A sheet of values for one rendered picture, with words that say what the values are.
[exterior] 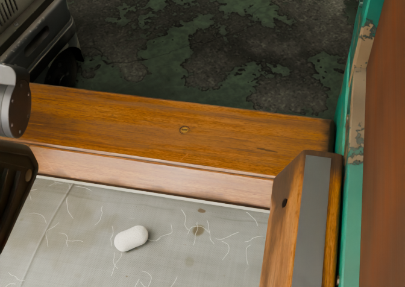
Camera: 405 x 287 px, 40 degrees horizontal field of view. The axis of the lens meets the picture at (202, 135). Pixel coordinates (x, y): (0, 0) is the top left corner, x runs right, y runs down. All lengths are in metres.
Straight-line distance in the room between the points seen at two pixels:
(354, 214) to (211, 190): 0.20
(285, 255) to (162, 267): 0.16
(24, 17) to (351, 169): 1.13
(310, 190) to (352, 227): 0.05
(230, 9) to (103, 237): 1.47
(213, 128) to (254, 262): 0.16
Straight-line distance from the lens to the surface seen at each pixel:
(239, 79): 1.73
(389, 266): 0.33
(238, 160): 0.60
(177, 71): 1.77
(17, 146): 0.25
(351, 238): 0.44
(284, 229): 0.47
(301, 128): 0.63
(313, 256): 0.44
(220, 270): 0.56
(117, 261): 0.58
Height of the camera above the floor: 1.25
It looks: 52 degrees down
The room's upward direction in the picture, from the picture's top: 4 degrees counter-clockwise
